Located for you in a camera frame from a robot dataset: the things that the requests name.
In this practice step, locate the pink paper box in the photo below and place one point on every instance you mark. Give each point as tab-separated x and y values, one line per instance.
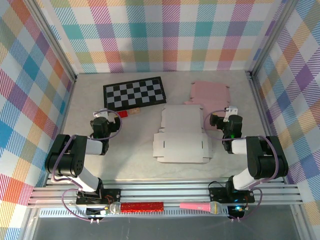
210	92

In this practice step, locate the white paper box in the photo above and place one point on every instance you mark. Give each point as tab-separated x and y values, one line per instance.
180	147

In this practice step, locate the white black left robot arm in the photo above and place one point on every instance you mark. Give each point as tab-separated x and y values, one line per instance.
92	146

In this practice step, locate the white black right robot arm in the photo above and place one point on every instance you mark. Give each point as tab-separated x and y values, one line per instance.
240	146

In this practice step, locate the red toy block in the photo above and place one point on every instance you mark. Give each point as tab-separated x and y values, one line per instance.
123	113

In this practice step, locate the tan wooden block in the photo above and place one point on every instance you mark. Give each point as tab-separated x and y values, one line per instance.
134	111

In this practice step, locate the black grey checkerboard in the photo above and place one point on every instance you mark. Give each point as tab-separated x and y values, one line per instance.
135	92

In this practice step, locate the small black controller board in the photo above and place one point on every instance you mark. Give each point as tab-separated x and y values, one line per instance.
96	211
236	211

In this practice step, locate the pink toy microphone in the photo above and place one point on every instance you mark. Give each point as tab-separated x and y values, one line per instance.
197	206

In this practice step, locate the red glitter toy microphone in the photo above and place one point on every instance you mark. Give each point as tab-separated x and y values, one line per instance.
142	207

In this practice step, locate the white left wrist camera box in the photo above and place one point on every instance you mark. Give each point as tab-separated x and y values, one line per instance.
101	113

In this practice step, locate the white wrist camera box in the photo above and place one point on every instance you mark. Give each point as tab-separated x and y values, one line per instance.
101	113
231	111

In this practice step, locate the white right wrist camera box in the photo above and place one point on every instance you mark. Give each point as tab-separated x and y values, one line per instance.
231	111

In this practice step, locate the aluminium side rail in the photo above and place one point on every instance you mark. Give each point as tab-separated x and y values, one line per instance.
266	125

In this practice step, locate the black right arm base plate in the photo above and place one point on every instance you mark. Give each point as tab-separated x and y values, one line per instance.
220	195

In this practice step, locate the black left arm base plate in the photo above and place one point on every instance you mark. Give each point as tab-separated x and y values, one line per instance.
112	195

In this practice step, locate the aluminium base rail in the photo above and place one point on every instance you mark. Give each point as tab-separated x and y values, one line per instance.
162	193

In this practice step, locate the aluminium corner post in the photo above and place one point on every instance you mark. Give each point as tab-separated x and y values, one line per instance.
272	37
50	42

